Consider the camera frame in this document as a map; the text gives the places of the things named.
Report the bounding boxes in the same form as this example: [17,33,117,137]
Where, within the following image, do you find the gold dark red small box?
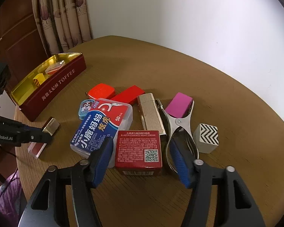
[27,117,60,159]

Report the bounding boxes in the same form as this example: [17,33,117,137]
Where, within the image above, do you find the zigzag patterned white cube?
[193,123,219,154]

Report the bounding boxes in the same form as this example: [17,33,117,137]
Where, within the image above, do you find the silver metal clip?
[155,98,200,173]

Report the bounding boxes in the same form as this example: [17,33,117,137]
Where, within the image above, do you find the yellow small block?
[33,73,45,87]

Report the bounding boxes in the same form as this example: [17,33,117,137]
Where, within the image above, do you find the red cream carton box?
[115,130,162,176]

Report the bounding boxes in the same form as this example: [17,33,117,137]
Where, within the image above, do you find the blue cartoon dog tin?
[78,99,95,120]

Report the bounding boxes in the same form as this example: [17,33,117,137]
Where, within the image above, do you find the clear floss pick box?
[70,98,133,168]

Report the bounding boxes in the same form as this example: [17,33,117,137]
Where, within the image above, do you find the pink rectangular block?
[165,92,193,118]

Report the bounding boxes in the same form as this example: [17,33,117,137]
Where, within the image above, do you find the gold ribbed metal case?
[137,93,166,135]

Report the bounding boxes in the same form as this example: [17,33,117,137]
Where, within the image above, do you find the red rectangular block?
[111,85,145,105]

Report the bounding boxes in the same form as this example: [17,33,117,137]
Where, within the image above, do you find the clear box red insert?
[45,61,66,75]

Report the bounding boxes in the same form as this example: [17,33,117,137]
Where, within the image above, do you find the red toffee tin box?
[11,52,87,122]

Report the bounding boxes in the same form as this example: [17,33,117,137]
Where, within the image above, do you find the brown wooden door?
[0,0,48,92]

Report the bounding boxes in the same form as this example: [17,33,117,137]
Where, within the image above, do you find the beige patterned curtain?
[32,0,93,56]

